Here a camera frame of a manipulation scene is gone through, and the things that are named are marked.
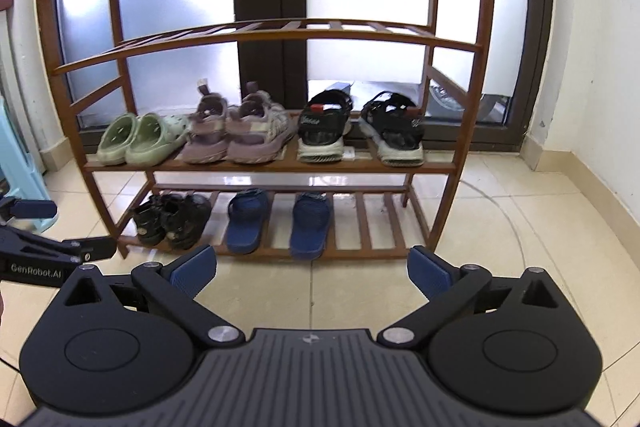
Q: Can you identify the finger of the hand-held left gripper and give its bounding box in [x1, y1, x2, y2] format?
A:
[0, 198, 58, 222]
[0, 227, 118, 260]

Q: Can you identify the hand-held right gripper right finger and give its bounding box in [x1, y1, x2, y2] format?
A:
[376, 245, 576, 350]

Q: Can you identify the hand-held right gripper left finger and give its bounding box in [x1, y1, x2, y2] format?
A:
[62, 243, 251, 349]

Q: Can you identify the black lace-up boot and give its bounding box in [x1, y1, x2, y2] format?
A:
[162, 193, 213, 251]
[132, 194, 168, 247]

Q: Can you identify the navy slide slipper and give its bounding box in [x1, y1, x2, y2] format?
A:
[290, 192, 333, 260]
[225, 188, 272, 255]

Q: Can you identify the green clog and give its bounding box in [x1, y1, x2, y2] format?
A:
[125, 113, 191, 167]
[96, 113, 141, 166]

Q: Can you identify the purple mesh sneaker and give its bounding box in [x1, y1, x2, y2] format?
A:
[227, 82, 297, 164]
[177, 82, 231, 164]

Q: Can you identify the black sport sandal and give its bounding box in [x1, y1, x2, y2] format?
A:
[360, 91, 426, 168]
[297, 90, 353, 164]

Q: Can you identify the wooden shoe rack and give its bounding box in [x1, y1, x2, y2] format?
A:
[35, 0, 498, 260]

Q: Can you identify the light blue plastic stool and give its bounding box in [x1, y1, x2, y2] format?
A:
[0, 97, 51, 208]

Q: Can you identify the car wheel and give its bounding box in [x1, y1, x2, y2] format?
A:
[427, 82, 511, 124]

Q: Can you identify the white floor cable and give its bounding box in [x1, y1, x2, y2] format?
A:
[457, 180, 531, 268]

